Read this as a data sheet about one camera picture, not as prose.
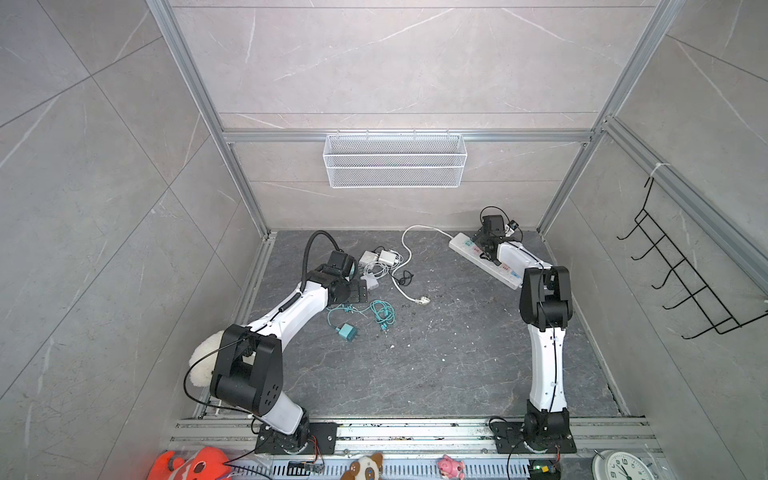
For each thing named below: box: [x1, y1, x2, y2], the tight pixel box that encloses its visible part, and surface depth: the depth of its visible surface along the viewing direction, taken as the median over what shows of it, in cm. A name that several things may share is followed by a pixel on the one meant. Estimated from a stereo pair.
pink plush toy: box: [437, 454, 465, 480], surface depth 69 cm
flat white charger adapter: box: [360, 275, 379, 291], surface depth 103 cm
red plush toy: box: [148, 446, 233, 480], surface depth 65 cm
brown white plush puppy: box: [340, 452, 384, 480], surface depth 69 cm
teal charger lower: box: [336, 323, 360, 341], surface depth 92 cm
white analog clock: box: [592, 450, 657, 480], surface depth 68 cm
